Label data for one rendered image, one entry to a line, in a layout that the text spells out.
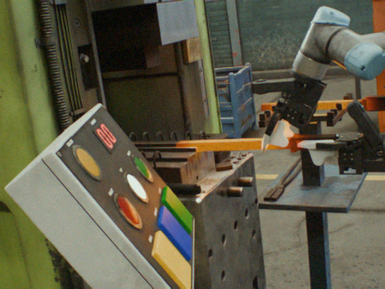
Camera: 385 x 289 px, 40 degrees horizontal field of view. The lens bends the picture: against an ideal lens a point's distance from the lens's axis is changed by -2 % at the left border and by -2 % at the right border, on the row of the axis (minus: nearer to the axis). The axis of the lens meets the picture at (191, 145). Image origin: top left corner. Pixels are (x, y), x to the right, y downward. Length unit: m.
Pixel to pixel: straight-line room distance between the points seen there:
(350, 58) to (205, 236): 0.53
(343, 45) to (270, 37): 8.06
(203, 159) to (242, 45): 8.00
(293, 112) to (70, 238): 0.71
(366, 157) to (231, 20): 8.19
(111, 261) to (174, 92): 1.02
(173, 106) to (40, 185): 1.03
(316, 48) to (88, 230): 0.71
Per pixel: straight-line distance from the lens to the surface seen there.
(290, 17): 9.08
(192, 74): 1.68
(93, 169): 0.71
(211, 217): 1.31
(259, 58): 9.29
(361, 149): 1.24
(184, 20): 1.35
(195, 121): 1.68
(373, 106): 1.71
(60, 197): 0.67
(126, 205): 0.73
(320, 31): 1.19
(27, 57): 1.08
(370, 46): 1.13
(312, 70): 1.21
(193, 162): 1.35
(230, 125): 5.17
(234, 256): 1.47
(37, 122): 1.09
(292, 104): 1.24
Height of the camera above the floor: 1.34
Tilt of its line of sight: 14 degrees down
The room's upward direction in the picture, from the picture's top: 8 degrees counter-clockwise
